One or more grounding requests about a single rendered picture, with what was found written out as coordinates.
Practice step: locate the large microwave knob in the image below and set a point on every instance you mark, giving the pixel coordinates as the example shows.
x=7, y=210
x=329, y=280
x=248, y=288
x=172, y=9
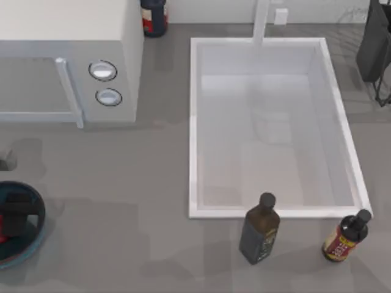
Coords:
x=102, y=70

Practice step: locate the microwave oven door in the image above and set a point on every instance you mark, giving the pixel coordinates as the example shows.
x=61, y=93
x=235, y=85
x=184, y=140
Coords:
x=29, y=87

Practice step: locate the red and white dark bottle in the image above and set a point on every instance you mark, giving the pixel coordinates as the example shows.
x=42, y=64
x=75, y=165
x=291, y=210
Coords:
x=154, y=18

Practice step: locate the small microwave knob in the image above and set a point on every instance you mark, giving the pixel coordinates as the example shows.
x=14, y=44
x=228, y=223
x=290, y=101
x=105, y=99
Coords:
x=108, y=97

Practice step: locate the dark square bottle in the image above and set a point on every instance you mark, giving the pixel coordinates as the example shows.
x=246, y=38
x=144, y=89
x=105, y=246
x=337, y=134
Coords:
x=259, y=233

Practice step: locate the dark blue round bowl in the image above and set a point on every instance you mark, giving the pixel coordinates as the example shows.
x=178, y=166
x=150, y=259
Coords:
x=38, y=219

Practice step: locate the white wall socket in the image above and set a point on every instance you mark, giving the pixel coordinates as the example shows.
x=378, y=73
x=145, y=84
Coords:
x=280, y=16

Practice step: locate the red label sauce bottle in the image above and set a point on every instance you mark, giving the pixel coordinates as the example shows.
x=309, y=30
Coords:
x=343, y=241

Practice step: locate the pale microwave oven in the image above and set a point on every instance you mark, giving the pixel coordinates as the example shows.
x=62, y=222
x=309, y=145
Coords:
x=67, y=27

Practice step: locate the white sink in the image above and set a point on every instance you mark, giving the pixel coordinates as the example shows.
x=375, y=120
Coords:
x=272, y=137

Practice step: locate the tall white tap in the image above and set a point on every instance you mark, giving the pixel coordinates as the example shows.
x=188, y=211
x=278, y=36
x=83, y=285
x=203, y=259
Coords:
x=260, y=21

